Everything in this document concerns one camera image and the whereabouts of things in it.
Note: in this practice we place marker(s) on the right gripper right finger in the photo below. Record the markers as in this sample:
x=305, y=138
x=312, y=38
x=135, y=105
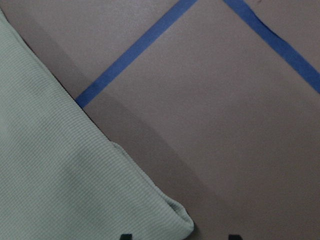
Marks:
x=234, y=237

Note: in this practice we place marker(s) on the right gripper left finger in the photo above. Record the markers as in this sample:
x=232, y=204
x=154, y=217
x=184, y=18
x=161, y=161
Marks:
x=126, y=236

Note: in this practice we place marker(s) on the olive green long-sleeve shirt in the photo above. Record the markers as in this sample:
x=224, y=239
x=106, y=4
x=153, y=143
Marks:
x=61, y=178

